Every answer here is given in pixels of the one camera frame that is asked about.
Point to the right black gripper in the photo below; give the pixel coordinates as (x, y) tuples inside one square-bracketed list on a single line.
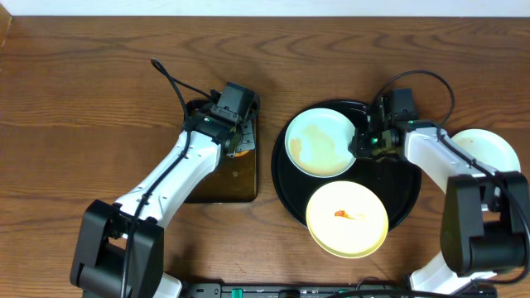
[(359, 150)]

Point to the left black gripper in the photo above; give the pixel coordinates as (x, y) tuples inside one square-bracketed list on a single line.
[(246, 142)]

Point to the orange green sponge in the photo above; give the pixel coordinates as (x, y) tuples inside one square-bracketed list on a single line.
[(240, 153)]

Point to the light blue plate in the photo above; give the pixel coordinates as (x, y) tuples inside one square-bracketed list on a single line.
[(317, 142), (489, 148)]

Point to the yellow plate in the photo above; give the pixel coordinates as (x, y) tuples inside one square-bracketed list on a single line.
[(347, 219)]

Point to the light blue plate top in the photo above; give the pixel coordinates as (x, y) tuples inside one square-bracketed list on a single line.
[(489, 148)]

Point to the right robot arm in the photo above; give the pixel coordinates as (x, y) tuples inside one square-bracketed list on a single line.
[(485, 222)]

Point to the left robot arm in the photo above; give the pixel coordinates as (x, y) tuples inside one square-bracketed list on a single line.
[(120, 247)]

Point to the round black tray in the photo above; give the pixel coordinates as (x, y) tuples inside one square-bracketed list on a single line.
[(396, 183)]

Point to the black rectangular water tray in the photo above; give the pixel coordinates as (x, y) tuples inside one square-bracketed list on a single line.
[(236, 182)]

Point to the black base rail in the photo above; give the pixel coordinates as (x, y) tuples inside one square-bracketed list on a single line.
[(205, 290)]

